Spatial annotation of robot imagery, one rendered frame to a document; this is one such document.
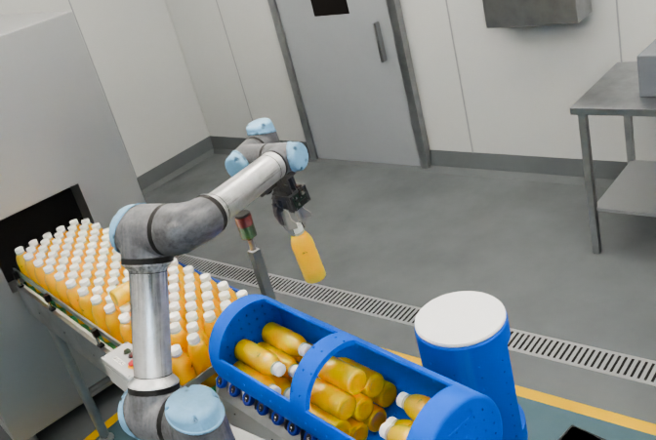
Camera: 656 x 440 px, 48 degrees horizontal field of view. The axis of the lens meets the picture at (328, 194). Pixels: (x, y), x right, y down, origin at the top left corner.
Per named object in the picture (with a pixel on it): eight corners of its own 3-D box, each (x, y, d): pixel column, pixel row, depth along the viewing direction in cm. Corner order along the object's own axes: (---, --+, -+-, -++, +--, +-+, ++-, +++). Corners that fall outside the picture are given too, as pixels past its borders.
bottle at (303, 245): (304, 276, 231) (284, 226, 223) (325, 268, 231) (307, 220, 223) (306, 289, 225) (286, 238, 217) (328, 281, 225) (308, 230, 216)
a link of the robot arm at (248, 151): (251, 155, 188) (272, 134, 196) (217, 157, 194) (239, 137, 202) (262, 181, 192) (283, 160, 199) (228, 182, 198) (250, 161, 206)
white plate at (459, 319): (470, 355, 209) (471, 359, 209) (523, 303, 225) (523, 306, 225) (395, 329, 229) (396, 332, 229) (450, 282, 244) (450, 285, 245)
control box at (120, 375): (139, 404, 232) (127, 378, 228) (111, 381, 247) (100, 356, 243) (166, 385, 237) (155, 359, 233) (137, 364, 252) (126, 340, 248)
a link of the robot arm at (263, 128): (237, 131, 201) (254, 116, 207) (252, 166, 206) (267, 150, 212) (260, 129, 197) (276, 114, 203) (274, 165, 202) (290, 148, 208)
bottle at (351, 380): (360, 365, 191) (314, 342, 205) (345, 387, 189) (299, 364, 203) (373, 379, 196) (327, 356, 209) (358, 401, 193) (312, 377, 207)
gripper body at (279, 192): (294, 216, 209) (279, 179, 204) (274, 212, 215) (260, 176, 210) (312, 201, 213) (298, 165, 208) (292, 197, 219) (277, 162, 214)
